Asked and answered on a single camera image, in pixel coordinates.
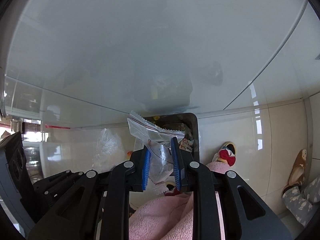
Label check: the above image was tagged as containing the black trash bin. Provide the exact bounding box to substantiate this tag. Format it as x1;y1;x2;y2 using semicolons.
143;112;200;164

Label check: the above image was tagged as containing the red white slipper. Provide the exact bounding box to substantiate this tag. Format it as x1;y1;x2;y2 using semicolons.
212;141;236;167

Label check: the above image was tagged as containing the grey patterned pajama leg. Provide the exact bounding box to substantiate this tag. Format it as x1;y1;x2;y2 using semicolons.
282;176;319;227

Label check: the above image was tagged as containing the brown slipper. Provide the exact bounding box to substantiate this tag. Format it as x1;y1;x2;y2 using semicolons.
282;149;308;194

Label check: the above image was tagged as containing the clear zip plastic bag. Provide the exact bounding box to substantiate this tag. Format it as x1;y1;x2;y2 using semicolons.
127;111;184;194

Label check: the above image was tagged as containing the clear plastic wrap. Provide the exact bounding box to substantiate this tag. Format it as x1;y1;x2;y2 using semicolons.
92;129;126;173

